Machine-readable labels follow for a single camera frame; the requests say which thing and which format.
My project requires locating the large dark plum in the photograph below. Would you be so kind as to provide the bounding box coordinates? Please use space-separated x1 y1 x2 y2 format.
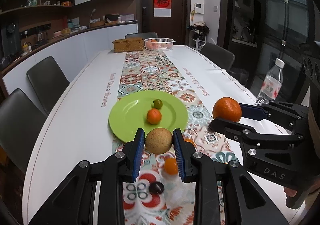
149 181 164 195

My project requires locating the tan longan front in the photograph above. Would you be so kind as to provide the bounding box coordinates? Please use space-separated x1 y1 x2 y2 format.
145 128 172 154

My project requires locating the green tomato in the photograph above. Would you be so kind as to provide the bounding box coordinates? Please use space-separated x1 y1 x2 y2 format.
153 99 163 109

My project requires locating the small orange tangerine back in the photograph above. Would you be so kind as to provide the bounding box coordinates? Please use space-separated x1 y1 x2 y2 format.
184 138 196 149

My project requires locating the clear water bottle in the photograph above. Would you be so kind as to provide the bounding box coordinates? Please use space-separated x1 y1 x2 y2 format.
255 58 285 106

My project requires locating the patterned table runner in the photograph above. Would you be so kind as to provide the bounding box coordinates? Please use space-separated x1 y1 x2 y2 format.
118 50 236 224

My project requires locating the green plate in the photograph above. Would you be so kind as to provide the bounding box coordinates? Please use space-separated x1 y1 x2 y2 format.
108 90 188 142

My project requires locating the white tablecloth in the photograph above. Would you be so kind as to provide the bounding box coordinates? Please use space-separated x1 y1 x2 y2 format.
22 44 307 225

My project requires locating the dark chair right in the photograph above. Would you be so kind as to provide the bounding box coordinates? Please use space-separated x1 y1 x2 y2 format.
200 43 235 72

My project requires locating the dark chair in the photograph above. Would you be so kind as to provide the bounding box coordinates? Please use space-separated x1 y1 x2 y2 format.
0 88 46 174
27 56 70 115
200 43 235 72

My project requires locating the dark chair near left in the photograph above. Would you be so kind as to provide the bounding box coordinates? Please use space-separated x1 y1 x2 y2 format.
0 88 46 174

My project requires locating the dark chair far left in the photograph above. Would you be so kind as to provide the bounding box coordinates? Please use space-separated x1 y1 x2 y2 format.
27 56 70 115

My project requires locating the woven basket box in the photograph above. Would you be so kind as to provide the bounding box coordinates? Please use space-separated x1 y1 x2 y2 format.
113 37 144 53

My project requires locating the clear plastic fruit container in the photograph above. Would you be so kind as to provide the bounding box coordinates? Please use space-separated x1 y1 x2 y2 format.
144 38 175 51

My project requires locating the dark chair table end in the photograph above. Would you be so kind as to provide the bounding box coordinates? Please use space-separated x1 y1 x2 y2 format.
125 32 158 39

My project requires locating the red door poster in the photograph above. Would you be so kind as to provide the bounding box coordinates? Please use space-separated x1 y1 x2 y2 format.
153 0 172 17

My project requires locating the black coffee machine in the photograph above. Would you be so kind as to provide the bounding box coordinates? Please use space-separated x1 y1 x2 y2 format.
1 23 22 57

